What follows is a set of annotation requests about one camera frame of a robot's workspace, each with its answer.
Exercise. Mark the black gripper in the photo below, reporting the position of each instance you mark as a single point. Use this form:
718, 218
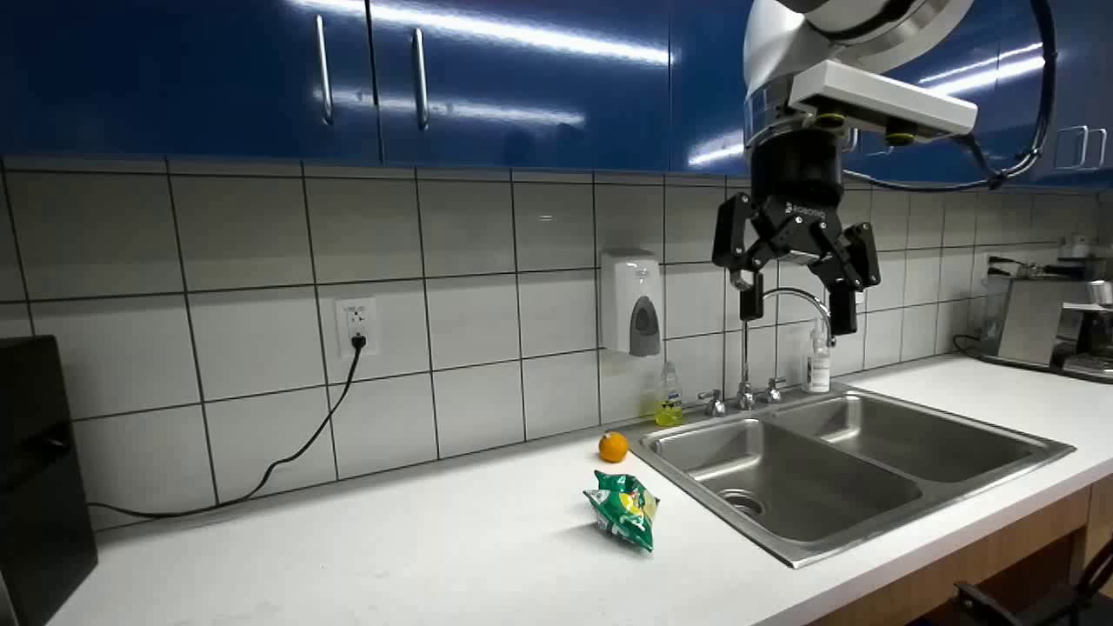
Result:
797, 169

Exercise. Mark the green snack packet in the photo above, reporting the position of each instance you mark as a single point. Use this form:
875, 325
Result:
623, 508

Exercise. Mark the stainless steel double sink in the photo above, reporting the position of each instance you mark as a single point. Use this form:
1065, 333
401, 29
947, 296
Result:
810, 500

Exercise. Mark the clear soap bottle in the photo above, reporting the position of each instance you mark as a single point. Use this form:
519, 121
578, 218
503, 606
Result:
820, 369

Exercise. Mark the chrome gooseneck faucet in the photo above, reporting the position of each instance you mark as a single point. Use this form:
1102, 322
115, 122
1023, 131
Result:
746, 369

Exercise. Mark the chrome faucet knob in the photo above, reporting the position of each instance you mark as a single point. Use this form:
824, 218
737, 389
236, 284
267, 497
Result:
774, 392
713, 405

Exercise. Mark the yellow dish soap bottle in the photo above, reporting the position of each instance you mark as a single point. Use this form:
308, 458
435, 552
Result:
666, 412

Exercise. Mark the blue glossy cabinet door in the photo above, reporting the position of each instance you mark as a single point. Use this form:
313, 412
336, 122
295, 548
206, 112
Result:
708, 71
997, 128
1071, 71
149, 71
522, 91

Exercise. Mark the silver countertop appliance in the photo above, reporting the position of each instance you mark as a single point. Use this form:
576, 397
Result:
1030, 325

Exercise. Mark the orange fruit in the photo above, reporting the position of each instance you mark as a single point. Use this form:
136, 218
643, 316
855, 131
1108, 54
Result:
612, 446

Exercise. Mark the wooden base cabinet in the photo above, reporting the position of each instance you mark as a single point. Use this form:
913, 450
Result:
927, 574

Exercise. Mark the black chair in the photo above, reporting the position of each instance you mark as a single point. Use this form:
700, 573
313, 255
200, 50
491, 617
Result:
986, 609

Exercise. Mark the black coffee maker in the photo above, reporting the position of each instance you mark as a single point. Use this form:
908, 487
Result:
40, 487

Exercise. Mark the white wall soap dispenser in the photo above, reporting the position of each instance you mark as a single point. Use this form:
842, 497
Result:
630, 305

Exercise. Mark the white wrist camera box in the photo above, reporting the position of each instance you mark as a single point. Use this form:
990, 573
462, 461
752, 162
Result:
882, 99

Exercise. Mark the white wall power outlet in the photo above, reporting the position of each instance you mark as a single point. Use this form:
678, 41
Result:
355, 319

